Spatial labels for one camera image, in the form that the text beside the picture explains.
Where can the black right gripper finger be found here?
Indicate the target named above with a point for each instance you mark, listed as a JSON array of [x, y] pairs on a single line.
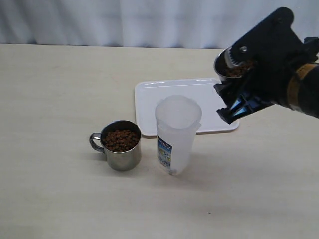
[[242, 107], [230, 91]]

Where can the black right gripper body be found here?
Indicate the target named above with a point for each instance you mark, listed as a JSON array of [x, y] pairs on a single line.
[[277, 51]]

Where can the steel mug with kibble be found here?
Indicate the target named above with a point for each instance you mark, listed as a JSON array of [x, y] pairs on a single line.
[[120, 143]]

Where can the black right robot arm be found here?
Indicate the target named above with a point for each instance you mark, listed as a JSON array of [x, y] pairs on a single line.
[[302, 89]]

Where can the clear plastic pitcher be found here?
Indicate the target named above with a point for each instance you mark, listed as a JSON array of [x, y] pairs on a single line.
[[178, 120]]

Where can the white curtain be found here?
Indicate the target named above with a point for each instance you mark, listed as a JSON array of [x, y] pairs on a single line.
[[144, 23]]

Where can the white plastic tray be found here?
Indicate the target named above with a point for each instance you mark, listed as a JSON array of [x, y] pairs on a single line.
[[148, 94]]

